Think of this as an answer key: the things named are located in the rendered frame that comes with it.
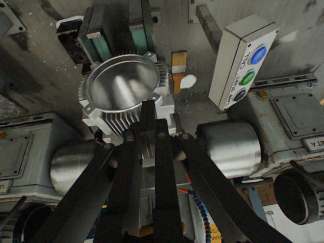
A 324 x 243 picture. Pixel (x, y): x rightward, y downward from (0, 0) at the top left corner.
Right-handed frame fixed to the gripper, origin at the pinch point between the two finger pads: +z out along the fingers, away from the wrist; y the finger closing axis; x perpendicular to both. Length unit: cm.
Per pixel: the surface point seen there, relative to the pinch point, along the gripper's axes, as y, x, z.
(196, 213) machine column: 11, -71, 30
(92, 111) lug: -11.5, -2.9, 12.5
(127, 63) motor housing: -5.6, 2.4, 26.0
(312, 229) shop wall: 372, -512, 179
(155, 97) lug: 0.4, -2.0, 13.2
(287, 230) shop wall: 305, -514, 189
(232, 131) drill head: 26, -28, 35
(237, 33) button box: 13.5, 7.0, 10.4
